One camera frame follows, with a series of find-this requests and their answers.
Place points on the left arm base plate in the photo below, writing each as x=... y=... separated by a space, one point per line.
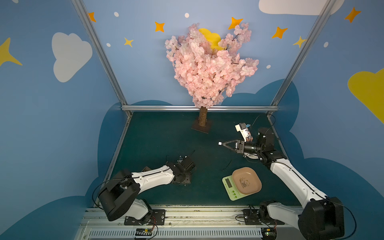
x=156 y=217

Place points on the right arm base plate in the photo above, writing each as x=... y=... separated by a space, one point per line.
x=252 y=218

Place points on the green electronic scale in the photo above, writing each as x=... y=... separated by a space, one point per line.
x=231 y=189

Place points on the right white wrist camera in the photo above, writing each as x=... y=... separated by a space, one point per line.
x=245 y=132

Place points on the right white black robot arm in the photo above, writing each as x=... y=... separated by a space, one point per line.
x=319 y=217

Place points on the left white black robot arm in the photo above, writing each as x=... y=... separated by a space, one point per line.
x=118 y=196

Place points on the pink square plate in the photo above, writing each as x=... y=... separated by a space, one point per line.
x=247 y=181

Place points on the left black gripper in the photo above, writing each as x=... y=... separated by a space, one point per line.
x=186 y=165

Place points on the pink cherry blossom tree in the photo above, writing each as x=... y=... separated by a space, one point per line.
x=209 y=74

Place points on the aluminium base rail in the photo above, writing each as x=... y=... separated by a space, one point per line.
x=179 y=223

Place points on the brown slotted scoop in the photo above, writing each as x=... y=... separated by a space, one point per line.
x=146 y=169

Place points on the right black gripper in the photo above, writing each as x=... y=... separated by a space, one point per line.
x=237 y=146

